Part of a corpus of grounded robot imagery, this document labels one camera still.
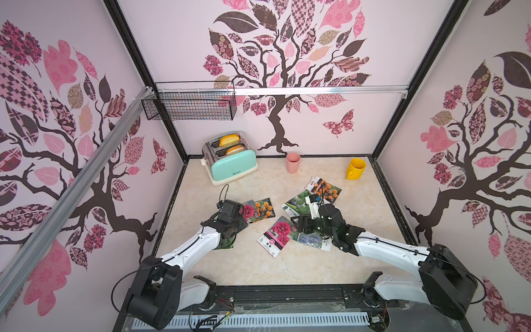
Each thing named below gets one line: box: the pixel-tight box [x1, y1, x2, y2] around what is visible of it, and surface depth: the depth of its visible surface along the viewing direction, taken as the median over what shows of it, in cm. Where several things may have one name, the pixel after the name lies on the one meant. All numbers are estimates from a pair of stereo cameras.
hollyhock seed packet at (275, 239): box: [256, 215, 298, 258], surface depth 90 cm
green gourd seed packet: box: [280, 190, 311, 218], surface depth 100 cm
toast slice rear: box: [219, 134, 240, 148], surface depth 102 cm
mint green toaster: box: [200, 130, 258, 186], surface depth 101 cm
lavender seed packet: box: [292, 232, 333, 253], surface depth 89 cm
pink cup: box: [286, 152, 301, 175], surface depth 110 cm
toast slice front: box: [225, 145, 245, 155], surface depth 99 cm
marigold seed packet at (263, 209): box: [249, 197, 276, 224], surface depth 99 cm
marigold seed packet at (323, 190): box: [304, 176, 342, 204], surface depth 108 cm
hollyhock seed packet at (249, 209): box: [241, 199, 256, 224], surface depth 99 cm
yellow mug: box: [345, 157, 367, 181], surface depth 109 cm
